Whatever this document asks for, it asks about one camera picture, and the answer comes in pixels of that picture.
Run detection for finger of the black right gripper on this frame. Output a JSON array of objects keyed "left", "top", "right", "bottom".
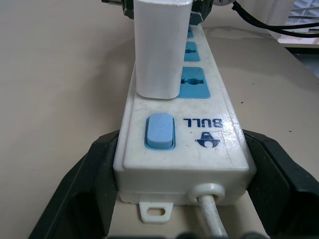
[
  {"left": 101, "top": 0, "right": 136, "bottom": 20},
  {"left": 189, "top": 0, "right": 213, "bottom": 26}
]

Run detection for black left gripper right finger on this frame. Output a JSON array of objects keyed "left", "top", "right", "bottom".
[{"left": 242, "top": 129, "right": 319, "bottom": 239}]

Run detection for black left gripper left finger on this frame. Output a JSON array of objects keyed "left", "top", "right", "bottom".
[{"left": 26, "top": 130, "right": 121, "bottom": 239}]

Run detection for white charger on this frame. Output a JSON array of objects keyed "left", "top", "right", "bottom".
[{"left": 134, "top": 0, "right": 194, "bottom": 100}]

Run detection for white power strip blue sockets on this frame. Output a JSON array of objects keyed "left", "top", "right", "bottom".
[{"left": 112, "top": 23, "right": 258, "bottom": 223}]

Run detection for window with white bars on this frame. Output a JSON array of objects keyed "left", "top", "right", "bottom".
[{"left": 288, "top": 0, "right": 319, "bottom": 25}]

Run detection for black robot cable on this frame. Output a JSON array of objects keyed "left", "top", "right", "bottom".
[
  {"left": 231, "top": 4, "right": 319, "bottom": 38},
  {"left": 245, "top": 18, "right": 319, "bottom": 45}
]

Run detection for white power strip cable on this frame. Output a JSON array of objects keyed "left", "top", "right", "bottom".
[{"left": 198, "top": 194, "right": 229, "bottom": 239}]

